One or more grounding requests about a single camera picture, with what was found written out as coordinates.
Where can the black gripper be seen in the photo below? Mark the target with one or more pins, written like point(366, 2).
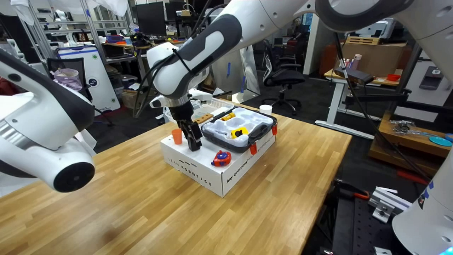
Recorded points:
point(182, 114)

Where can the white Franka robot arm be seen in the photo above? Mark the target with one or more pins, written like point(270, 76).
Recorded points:
point(264, 19)

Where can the white black-jointed robot arm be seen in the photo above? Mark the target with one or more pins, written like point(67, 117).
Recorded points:
point(43, 118)

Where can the white cardboard box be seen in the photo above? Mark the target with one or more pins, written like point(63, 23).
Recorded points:
point(189, 161)

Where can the small brown cardboard box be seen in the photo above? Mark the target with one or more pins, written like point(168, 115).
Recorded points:
point(129, 98)

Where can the large brown cardboard box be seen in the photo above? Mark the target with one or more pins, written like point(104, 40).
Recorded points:
point(383, 59)

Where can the small orange cup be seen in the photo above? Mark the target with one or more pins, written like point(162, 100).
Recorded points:
point(178, 137)

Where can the grey white organizer case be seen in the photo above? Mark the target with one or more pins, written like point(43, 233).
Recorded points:
point(221, 131)

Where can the clear plastic lid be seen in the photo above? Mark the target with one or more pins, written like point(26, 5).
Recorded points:
point(214, 107)

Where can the yellow orange tool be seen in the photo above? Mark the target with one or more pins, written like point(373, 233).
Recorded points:
point(228, 117)

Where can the red blue tape measure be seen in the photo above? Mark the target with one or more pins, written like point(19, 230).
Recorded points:
point(221, 159)

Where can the yellow black tool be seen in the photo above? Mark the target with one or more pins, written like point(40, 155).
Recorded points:
point(240, 132)

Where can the silver board with blue tape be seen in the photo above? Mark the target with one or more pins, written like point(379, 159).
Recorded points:
point(236, 76)

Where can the white cylinder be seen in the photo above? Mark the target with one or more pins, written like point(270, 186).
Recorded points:
point(265, 110)

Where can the white cabinet with round logo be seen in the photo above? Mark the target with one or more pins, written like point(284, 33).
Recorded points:
point(101, 80)

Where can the black office chair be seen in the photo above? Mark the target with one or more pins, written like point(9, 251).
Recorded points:
point(284, 79)

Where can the black monitor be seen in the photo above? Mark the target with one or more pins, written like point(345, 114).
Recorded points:
point(151, 19)

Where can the purple cloth bag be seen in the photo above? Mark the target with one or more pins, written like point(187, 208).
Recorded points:
point(69, 80)

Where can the white-legged desk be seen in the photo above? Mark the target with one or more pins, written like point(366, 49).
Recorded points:
point(337, 101)

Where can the flat black device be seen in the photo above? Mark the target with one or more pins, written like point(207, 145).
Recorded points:
point(354, 76)

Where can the black perforated breadboard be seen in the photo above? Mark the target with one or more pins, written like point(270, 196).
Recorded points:
point(354, 227)

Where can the red bowl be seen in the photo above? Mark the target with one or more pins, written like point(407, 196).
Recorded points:
point(394, 77)

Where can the white grey device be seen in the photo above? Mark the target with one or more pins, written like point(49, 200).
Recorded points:
point(377, 29)

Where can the pile of metal parts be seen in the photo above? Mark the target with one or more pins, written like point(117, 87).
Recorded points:
point(403, 127)

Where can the low wooden shelf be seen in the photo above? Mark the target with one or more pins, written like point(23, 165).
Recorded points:
point(405, 149)

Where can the white grey appliance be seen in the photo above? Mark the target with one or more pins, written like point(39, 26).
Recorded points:
point(434, 90)

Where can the teal disc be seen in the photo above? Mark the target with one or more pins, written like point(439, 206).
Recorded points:
point(441, 141)

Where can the aluminium bracket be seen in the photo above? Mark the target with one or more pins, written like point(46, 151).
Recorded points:
point(388, 203)

